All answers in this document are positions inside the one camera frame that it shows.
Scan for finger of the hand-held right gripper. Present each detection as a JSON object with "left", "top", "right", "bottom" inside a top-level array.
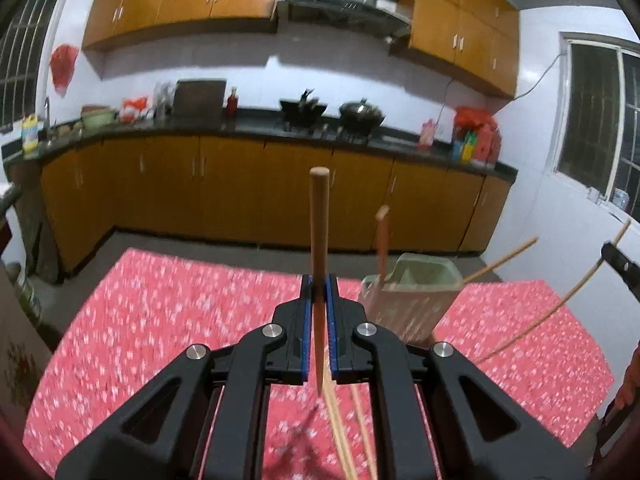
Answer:
[{"left": 601, "top": 241, "right": 640, "bottom": 303}]

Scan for stacked metal bowls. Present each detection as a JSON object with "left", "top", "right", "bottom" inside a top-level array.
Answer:
[{"left": 15, "top": 270, "right": 42, "bottom": 322}]

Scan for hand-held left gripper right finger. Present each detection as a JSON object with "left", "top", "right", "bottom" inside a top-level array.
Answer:
[{"left": 325, "top": 274, "right": 588, "bottom": 480}]

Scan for green basin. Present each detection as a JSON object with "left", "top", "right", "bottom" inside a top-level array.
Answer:
[{"left": 81, "top": 105, "right": 119, "bottom": 130}]

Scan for wall cable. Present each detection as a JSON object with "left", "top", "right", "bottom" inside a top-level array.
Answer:
[{"left": 435, "top": 50, "right": 571, "bottom": 126}]

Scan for gas stove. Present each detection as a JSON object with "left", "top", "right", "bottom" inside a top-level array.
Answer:
[{"left": 277, "top": 117, "right": 383, "bottom": 143}]

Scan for barred window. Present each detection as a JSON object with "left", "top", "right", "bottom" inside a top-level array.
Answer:
[
  {"left": 0, "top": 0, "right": 61, "bottom": 131},
  {"left": 552, "top": 35, "right": 640, "bottom": 206}
]

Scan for reddish wooden chopstick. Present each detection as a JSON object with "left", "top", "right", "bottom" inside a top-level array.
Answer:
[
  {"left": 375, "top": 205, "right": 392, "bottom": 286},
  {"left": 309, "top": 167, "right": 331, "bottom": 396}
]

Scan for person's right forearm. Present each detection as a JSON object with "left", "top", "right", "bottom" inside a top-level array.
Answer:
[{"left": 614, "top": 339, "right": 640, "bottom": 411}]

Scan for large red plastic bag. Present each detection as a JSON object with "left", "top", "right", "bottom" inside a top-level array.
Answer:
[{"left": 452, "top": 106, "right": 502, "bottom": 163}]

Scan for wooden floral panel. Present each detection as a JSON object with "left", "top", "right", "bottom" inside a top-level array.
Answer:
[{"left": 0, "top": 260, "right": 56, "bottom": 411}]

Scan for red floral tablecloth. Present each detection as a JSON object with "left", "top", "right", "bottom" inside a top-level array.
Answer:
[{"left": 22, "top": 247, "right": 616, "bottom": 480}]

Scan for dark cutting board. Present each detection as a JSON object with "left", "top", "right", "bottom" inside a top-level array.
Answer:
[{"left": 172, "top": 78, "right": 227, "bottom": 120}]

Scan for glass jars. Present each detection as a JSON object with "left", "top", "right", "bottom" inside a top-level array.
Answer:
[{"left": 152, "top": 81, "right": 176, "bottom": 120}]

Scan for yellow detergent bottle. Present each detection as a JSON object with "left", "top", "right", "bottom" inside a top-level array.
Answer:
[{"left": 21, "top": 113, "right": 40, "bottom": 155}]

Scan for green plastic utensil holder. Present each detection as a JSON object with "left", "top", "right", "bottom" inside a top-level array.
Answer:
[{"left": 359, "top": 253, "right": 466, "bottom": 346}]

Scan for black wok with lid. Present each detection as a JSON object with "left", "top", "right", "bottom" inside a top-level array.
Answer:
[{"left": 339, "top": 98, "right": 387, "bottom": 133}]

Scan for dark chair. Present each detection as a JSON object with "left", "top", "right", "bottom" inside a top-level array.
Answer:
[{"left": 590, "top": 400, "right": 640, "bottom": 480}]

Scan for dark kitchen countertop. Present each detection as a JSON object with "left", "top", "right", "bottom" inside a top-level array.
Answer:
[{"left": 2, "top": 107, "right": 518, "bottom": 183}]

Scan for wooden upper cabinets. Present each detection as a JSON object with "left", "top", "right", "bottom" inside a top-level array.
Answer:
[
  {"left": 81, "top": 0, "right": 288, "bottom": 52},
  {"left": 400, "top": 0, "right": 521, "bottom": 100}
]

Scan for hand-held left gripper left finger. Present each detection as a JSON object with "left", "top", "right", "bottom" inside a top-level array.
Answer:
[{"left": 55, "top": 274, "right": 315, "bottom": 480}]

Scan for hanging red bag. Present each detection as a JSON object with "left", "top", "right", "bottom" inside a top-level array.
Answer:
[{"left": 49, "top": 45, "right": 80, "bottom": 96}]

